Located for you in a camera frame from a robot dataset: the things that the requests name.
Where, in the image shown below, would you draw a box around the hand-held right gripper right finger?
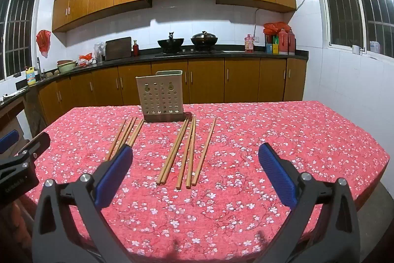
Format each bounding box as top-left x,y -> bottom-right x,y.
258,143 -> 361,263

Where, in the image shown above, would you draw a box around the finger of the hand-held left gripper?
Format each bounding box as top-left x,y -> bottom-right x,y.
19,132 -> 51,163
0,130 -> 19,154

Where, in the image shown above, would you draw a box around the large barred window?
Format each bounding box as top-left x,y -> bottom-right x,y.
314,0 -> 394,58

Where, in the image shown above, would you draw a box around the red plastic bag over bottles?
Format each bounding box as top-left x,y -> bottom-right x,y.
263,22 -> 291,35

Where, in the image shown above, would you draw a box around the hanging red plastic bag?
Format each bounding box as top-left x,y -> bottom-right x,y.
36,30 -> 51,58

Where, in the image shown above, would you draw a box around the green basin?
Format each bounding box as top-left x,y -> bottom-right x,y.
57,62 -> 77,73

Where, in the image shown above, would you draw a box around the sink faucet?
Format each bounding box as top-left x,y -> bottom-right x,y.
36,56 -> 45,80

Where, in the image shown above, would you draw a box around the wooden chopstick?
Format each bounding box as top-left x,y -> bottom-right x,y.
185,116 -> 197,190
105,119 -> 127,161
191,117 -> 217,186
110,117 -> 134,159
127,118 -> 145,148
176,116 -> 196,190
156,118 -> 188,186
160,118 -> 190,186
117,117 -> 137,153

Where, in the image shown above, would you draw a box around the wooden base cabinets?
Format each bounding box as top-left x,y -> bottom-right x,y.
38,57 -> 308,125

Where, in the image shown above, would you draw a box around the black open wok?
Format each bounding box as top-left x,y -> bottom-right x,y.
158,31 -> 184,52

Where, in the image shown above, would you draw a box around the pink bottle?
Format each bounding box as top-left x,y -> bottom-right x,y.
244,34 -> 255,53

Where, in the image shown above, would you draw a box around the black kitchen countertop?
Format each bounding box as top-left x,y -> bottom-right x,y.
0,49 -> 309,108

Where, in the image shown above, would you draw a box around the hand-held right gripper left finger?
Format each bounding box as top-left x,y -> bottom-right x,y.
33,144 -> 133,263

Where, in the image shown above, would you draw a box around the gas stove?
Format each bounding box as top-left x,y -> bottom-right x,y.
154,49 -> 223,58

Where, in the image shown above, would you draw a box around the barred window with white frame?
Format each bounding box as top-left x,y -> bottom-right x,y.
0,0 -> 40,83

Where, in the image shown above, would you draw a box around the dark wooden cutting board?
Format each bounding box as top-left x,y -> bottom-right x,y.
105,37 -> 132,61

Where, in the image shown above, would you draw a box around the yellow detergent bottle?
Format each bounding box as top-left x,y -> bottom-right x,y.
27,66 -> 37,87

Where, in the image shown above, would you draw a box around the red floral tablecloth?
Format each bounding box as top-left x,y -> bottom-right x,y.
26,100 -> 391,263

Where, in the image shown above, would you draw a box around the black wok with lid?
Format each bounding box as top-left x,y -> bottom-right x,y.
190,31 -> 218,46

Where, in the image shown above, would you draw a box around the beige perforated chopstick holder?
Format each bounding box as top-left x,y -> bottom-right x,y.
136,70 -> 186,122

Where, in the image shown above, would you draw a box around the clear plastic bag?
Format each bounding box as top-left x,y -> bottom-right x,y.
94,42 -> 107,63

